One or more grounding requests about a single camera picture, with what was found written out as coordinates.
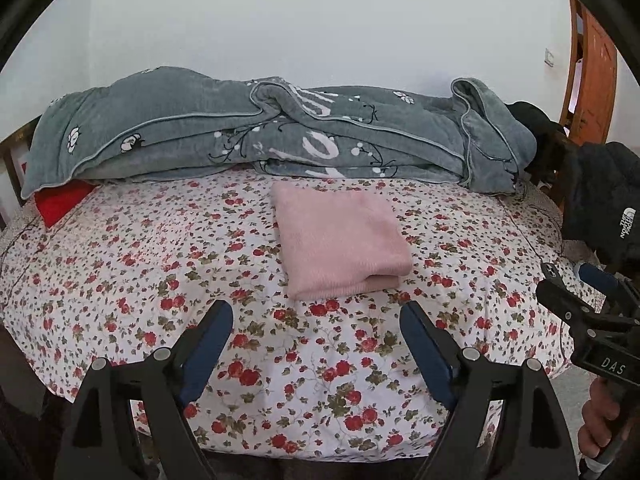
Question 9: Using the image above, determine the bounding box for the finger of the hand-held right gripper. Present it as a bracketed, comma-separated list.
[536, 277, 607, 332]
[578, 264, 640, 312]

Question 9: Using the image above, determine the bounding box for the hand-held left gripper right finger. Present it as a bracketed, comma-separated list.
[399, 301, 581, 480]

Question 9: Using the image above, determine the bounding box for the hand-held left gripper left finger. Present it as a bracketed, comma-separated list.
[52, 300, 234, 480]

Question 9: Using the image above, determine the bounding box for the pink towel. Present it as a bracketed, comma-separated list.
[270, 180, 414, 301]

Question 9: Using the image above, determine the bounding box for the person's right hand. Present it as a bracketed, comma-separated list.
[581, 379, 625, 460]

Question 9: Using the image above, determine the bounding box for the black jacket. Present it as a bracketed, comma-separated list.
[561, 141, 640, 267]

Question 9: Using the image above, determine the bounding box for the floral bed sheet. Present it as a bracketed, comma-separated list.
[0, 165, 601, 461]

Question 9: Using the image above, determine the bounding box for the black cloth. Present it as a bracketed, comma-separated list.
[505, 101, 563, 136]

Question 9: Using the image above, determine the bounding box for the wooden door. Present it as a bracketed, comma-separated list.
[559, 0, 620, 146]

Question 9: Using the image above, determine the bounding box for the red pillow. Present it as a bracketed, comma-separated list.
[34, 180, 97, 228]

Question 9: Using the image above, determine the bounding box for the grey printed blanket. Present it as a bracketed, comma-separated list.
[21, 66, 538, 201]

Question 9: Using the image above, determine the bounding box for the wooden headboard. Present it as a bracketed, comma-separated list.
[0, 115, 43, 231]

